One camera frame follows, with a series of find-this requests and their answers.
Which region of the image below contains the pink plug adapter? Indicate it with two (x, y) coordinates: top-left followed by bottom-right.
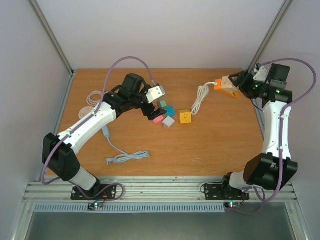
(153, 115), (165, 124)

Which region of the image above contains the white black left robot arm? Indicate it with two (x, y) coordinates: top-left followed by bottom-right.
(42, 73), (166, 199)

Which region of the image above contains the green small plug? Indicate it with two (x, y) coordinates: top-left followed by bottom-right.
(158, 100), (168, 109)

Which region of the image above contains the left controller board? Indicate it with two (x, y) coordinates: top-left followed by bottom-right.
(87, 202), (104, 211)

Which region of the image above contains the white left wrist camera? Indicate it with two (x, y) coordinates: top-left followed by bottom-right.
(146, 85), (166, 104)

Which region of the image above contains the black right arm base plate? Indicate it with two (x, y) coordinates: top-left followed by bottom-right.
(200, 183), (250, 201)

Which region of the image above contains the white 66W usb charger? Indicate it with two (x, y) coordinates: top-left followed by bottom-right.
(162, 116), (176, 128)

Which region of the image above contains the grey cable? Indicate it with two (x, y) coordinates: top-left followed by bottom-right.
(105, 136), (151, 167)

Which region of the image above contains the right controller board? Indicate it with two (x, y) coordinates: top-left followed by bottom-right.
(224, 201), (244, 209)

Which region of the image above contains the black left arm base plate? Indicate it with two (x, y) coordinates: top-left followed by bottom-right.
(70, 183), (117, 201)

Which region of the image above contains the controller board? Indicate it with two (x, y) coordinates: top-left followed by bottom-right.
(224, 201), (244, 209)
(87, 202), (104, 211)

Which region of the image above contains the aluminium rail frame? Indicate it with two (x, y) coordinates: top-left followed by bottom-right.
(9, 69), (311, 240)

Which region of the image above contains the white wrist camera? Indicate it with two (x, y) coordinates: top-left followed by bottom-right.
(253, 63), (268, 82)
(146, 85), (166, 104)

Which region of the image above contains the round beige power strip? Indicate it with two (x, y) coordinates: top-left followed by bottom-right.
(78, 106), (95, 120)

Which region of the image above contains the orange power strip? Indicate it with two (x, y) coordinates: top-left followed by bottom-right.
(214, 76), (240, 99)

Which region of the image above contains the grey blue strip base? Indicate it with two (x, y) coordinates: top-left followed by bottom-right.
(102, 125), (110, 139)

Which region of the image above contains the grey slotted cable duct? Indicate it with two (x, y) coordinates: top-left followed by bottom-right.
(34, 202), (225, 214)

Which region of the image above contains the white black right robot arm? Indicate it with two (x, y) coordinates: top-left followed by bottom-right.
(214, 63), (298, 200)

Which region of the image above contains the beige cube plug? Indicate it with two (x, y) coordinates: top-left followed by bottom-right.
(220, 76), (239, 93)

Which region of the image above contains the yellow cube socket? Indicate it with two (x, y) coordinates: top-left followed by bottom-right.
(178, 109), (192, 124)

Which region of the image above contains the white power strip cord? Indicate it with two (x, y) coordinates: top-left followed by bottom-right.
(86, 90), (106, 107)

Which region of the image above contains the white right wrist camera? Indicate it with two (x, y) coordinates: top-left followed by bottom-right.
(253, 63), (268, 82)

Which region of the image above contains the white cable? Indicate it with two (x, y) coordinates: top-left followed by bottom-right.
(190, 81), (217, 116)

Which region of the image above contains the teal plug adapter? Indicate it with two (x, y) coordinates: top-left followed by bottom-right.
(164, 106), (176, 117)

